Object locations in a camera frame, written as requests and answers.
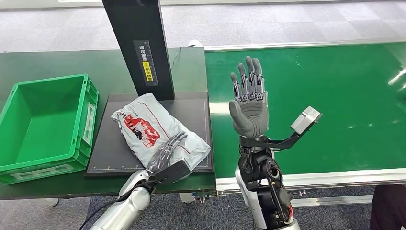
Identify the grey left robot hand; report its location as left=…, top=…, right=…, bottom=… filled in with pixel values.
left=147, top=131, right=188, bottom=173

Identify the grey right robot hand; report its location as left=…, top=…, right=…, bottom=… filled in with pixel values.
left=229, top=56, right=270, bottom=139

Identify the white poly mailer package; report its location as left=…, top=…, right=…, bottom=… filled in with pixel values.
left=111, top=92, right=212, bottom=172

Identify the green conveyor belt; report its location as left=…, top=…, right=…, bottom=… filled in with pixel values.
left=204, top=43, right=406, bottom=179

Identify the dark object beside conveyor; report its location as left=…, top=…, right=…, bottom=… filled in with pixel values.
left=369, top=184, right=406, bottom=230

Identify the grey fitting under table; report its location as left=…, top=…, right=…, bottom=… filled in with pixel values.
left=179, top=191, right=227, bottom=204

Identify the black and yellow column label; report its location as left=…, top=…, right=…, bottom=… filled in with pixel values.
left=133, top=40, right=158, bottom=87

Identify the green plastic crate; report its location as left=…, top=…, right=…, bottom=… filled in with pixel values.
left=0, top=74, right=99, bottom=185

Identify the black scanner column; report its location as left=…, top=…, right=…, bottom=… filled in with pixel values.
left=101, top=0, right=176, bottom=101

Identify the dark green table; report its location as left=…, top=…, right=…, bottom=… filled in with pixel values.
left=0, top=47, right=217, bottom=201

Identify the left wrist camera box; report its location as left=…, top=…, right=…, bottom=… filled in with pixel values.
left=154, top=160, right=192, bottom=186

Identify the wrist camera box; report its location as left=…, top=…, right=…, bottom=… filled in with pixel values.
left=290, top=106, right=323, bottom=135
left=154, top=160, right=192, bottom=186

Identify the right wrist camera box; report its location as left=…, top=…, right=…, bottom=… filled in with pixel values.
left=290, top=106, right=323, bottom=135

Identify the black scanner base plate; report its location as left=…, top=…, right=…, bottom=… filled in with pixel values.
left=84, top=92, right=215, bottom=178

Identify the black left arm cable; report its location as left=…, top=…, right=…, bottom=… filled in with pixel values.
left=79, top=180, right=155, bottom=230

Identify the thin black cable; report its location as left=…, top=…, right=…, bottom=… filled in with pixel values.
left=170, top=47, right=182, bottom=71

